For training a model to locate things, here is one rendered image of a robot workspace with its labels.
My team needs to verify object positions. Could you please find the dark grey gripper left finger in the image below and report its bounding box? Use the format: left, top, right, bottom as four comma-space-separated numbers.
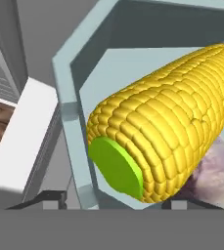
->
6, 189, 67, 210

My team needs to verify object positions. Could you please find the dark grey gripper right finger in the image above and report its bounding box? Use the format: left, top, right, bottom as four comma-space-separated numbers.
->
161, 194, 224, 210

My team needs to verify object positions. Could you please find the purple white garlic bulb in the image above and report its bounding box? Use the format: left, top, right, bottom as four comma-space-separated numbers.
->
176, 135, 224, 210

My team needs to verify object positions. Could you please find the white topped counter unit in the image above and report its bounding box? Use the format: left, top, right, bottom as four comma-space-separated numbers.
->
0, 76, 63, 204

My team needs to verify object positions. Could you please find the yellow corn cob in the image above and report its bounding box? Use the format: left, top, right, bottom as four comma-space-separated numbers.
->
85, 42, 224, 205

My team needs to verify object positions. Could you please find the pale blue tupperware container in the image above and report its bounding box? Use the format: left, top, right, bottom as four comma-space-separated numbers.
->
51, 0, 224, 210

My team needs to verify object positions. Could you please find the grey panelled cupboard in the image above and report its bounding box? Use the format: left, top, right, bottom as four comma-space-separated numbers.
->
0, 0, 29, 105

